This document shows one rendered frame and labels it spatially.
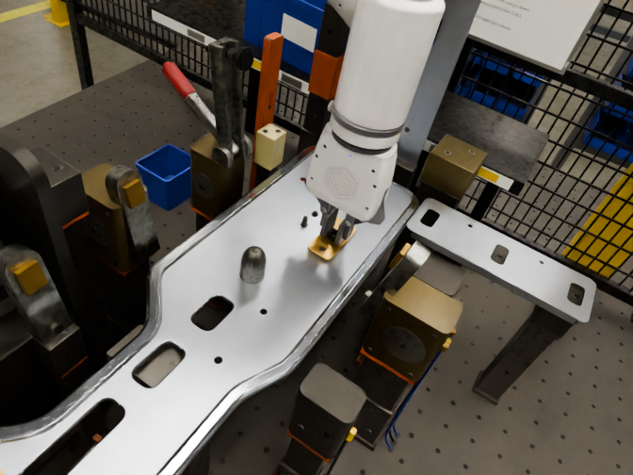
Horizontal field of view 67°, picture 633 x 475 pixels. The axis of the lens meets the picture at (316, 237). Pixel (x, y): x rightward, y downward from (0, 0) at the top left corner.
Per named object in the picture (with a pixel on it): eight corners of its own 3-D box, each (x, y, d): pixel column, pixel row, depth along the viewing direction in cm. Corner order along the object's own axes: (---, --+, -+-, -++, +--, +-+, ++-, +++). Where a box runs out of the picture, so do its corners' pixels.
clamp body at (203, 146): (216, 313, 94) (222, 168, 69) (177, 287, 96) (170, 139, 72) (236, 292, 98) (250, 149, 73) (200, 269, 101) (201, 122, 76)
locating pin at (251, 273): (252, 295, 62) (257, 262, 58) (234, 283, 63) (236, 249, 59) (267, 281, 64) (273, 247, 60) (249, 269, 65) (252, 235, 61)
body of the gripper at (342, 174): (312, 119, 55) (297, 193, 63) (389, 158, 52) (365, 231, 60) (344, 97, 60) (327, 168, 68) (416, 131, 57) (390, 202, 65)
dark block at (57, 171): (98, 385, 79) (40, 191, 50) (69, 363, 81) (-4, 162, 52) (122, 365, 83) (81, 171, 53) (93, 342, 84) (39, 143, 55)
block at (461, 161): (407, 305, 103) (475, 172, 78) (374, 286, 105) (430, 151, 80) (421, 283, 108) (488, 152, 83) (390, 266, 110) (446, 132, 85)
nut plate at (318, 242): (329, 261, 66) (331, 255, 65) (306, 248, 67) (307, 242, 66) (357, 229, 72) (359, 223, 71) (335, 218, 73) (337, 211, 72)
